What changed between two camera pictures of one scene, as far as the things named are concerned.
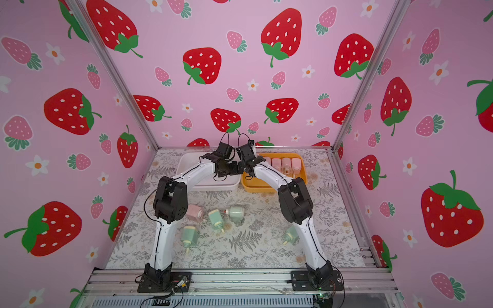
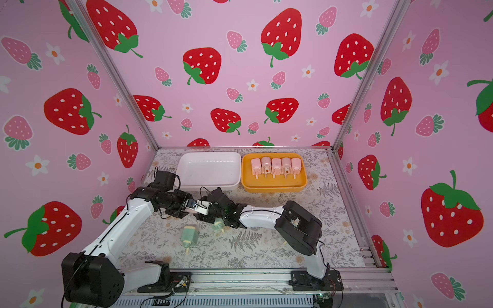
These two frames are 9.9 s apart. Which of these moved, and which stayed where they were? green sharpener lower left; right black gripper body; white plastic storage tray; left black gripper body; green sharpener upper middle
Moved: right black gripper body; left black gripper body
Stayed: green sharpener lower left; green sharpener upper middle; white plastic storage tray
